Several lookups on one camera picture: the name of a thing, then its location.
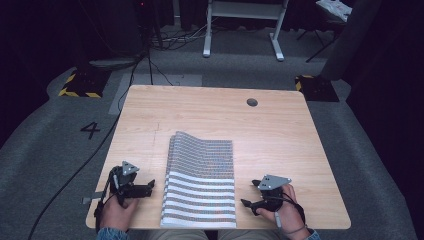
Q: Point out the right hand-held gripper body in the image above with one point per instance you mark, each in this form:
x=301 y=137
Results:
x=273 y=182

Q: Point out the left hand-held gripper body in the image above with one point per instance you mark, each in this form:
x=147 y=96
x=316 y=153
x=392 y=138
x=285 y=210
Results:
x=124 y=186

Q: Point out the stack of striped placemats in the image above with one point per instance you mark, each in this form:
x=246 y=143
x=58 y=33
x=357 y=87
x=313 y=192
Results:
x=165 y=200

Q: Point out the person's left hand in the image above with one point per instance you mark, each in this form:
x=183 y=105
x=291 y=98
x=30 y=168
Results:
x=115 y=215

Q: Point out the person's right hand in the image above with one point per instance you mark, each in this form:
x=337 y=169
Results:
x=291 y=216

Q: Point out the person's right leg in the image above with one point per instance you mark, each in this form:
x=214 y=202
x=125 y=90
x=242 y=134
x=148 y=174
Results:
x=248 y=235

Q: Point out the person's leg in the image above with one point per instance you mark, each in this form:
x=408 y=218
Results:
x=248 y=235
x=166 y=235

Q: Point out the person's left leg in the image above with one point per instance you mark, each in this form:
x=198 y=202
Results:
x=166 y=235

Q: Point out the grey flat stand base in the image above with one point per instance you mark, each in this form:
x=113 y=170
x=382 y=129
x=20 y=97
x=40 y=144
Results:
x=111 y=63

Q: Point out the grey curtain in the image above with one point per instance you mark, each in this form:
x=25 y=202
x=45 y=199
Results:
x=351 y=36

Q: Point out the dark equipment stand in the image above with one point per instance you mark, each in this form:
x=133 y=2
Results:
x=146 y=20

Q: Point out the white cloth bundle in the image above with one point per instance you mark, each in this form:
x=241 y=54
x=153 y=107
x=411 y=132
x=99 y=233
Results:
x=335 y=8

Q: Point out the black yellow striped base plate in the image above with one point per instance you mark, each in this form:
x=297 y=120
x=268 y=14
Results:
x=85 y=85
x=316 y=88

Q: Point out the black chair frame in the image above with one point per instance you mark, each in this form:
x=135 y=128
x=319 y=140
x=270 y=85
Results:
x=321 y=40

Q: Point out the white desk frame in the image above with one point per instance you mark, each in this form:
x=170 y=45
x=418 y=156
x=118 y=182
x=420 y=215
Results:
x=243 y=10

